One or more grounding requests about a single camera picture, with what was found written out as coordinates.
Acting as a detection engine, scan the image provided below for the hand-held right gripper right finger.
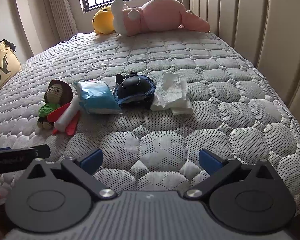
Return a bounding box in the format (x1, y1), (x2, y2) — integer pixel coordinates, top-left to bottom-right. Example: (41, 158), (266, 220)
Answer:
(184, 149), (281, 201)

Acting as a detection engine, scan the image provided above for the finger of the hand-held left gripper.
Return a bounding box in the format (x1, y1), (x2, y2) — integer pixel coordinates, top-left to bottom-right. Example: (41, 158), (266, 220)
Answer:
(0, 144), (51, 176)

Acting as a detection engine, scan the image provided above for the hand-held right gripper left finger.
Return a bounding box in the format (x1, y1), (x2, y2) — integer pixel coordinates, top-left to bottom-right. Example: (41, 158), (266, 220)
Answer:
(22, 149), (118, 201)

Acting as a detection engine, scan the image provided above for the white and red foam rocket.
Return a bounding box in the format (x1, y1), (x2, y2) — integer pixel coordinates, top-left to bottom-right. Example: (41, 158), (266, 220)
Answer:
(47, 96), (81, 136)

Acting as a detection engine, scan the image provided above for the white paper towel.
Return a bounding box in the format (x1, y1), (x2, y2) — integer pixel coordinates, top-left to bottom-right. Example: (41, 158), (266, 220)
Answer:
(150, 71), (193, 117)

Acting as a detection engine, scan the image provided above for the blue and white tissue packet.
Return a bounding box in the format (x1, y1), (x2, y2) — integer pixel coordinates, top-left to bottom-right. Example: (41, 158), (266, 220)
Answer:
(72, 80), (122, 115)

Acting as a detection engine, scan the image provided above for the crochet doll with brown hat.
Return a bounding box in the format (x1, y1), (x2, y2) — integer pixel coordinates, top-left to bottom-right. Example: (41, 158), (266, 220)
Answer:
(37, 79), (73, 130)

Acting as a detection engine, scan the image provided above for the beige bag with bird print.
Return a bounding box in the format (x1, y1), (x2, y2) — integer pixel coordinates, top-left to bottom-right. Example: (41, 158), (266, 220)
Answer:
(0, 39), (22, 99)

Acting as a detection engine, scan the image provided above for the grey quilted mattress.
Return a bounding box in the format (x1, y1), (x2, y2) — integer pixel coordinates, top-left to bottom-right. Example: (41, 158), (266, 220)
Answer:
(0, 31), (300, 215)

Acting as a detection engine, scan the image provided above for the yellow plush toy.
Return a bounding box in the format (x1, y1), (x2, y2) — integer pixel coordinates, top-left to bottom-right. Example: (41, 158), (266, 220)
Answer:
(92, 6), (117, 35)

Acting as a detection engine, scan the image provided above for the beige padded headboard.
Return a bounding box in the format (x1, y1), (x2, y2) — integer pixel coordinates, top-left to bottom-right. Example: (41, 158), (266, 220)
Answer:
(189, 0), (300, 125)

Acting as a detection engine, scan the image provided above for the pink and white rabbit plush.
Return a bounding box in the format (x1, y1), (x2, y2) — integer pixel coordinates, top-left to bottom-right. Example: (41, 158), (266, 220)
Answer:
(111, 0), (211, 37)

